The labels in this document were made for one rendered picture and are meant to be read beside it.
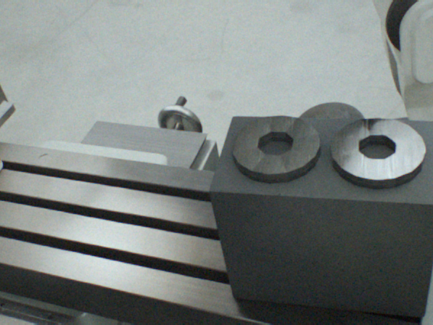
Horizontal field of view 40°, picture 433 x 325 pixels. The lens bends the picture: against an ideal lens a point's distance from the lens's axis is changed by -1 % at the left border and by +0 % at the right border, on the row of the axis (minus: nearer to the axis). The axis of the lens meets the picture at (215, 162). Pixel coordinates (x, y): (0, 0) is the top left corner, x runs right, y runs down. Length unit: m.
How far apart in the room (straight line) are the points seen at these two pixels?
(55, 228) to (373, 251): 0.46
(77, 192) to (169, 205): 0.15
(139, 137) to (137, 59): 1.71
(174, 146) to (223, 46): 1.73
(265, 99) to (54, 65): 1.15
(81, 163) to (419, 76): 0.57
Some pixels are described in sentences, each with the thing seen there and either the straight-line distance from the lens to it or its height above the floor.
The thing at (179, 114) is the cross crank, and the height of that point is 0.68.
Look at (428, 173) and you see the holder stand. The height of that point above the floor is 1.13.
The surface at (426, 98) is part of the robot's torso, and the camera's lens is 1.13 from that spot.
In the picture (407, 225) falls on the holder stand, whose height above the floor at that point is 1.10.
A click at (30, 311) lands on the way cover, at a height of 0.87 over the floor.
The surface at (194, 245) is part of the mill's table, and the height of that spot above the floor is 0.94.
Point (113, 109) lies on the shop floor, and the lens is 2.70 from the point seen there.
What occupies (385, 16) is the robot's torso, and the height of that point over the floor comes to 1.02.
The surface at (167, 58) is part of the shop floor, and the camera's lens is 2.94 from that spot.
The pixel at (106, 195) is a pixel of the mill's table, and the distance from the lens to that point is 0.90.
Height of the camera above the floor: 1.54
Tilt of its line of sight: 42 degrees down
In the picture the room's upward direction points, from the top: 12 degrees counter-clockwise
